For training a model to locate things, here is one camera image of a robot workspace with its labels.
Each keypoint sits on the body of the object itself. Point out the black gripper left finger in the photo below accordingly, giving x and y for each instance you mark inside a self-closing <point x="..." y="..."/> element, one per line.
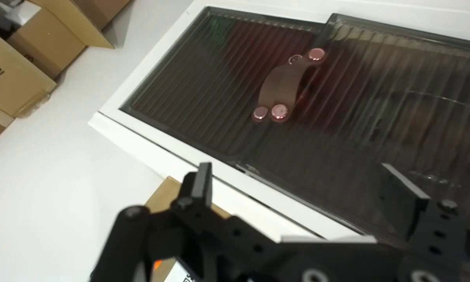
<point x="197" y="187"/>

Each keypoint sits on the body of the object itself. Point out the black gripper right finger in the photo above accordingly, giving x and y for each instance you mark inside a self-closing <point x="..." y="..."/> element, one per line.
<point x="402" y="201"/>

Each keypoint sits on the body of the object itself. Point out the white three-tier storage cabinet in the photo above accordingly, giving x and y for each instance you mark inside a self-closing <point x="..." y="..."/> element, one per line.
<point x="172" y="156"/>

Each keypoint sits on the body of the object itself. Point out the stacked cardboard boxes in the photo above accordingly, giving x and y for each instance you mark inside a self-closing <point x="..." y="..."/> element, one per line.
<point x="40" y="40"/>

